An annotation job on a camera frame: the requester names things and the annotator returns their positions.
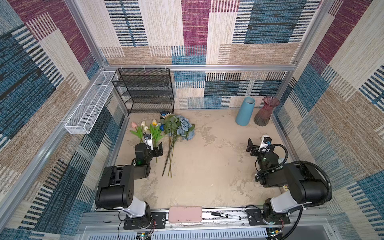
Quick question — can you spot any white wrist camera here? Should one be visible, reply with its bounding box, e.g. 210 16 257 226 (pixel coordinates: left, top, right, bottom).
259 135 272 152
143 133 154 150

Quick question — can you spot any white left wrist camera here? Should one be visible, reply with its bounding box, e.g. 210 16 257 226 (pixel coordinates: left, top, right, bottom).
143 133 154 150

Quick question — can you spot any pink case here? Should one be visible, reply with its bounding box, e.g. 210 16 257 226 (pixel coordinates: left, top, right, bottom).
168 206 203 223

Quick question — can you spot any black marker pen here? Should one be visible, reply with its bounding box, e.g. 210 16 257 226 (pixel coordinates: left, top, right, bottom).
211 212 242 220

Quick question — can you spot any blue rose bouquet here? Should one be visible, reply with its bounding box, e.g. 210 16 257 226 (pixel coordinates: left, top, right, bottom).
161 113 195 177

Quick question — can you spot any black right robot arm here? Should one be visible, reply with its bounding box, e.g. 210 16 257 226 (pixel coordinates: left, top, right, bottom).
246 136 332 225

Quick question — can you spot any tulip bunch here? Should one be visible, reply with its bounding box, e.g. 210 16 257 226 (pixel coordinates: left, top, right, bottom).
131 119 165 163

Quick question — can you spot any white wire mesh basket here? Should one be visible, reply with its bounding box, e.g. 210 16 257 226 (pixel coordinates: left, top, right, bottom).
65 71 115 135

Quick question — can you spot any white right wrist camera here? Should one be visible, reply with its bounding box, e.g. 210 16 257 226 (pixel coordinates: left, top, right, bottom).
259 135 272 152

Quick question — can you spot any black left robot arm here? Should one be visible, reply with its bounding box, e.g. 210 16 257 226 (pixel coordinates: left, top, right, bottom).
95 143 167 230

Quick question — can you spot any light blue ceramic vase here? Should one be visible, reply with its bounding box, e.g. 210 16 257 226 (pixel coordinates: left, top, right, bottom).
236 97 255 126

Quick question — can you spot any black mesh shelf rack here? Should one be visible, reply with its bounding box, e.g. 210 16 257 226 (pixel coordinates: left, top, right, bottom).
112 68 175 114

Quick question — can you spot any dark red glass vase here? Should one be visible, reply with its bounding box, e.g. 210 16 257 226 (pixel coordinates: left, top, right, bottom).
254 96 280 127

